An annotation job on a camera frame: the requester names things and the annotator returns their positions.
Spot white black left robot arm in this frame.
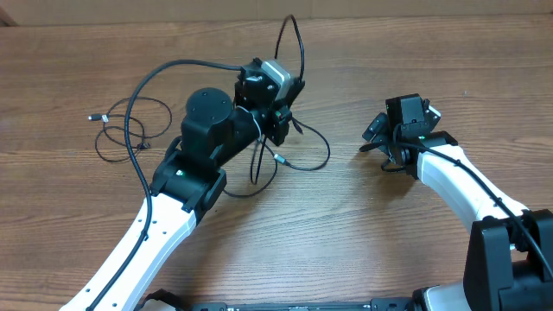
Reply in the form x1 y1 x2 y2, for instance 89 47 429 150
63 59 305 310

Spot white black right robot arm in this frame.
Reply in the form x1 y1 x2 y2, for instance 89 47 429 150
360 93 552 311

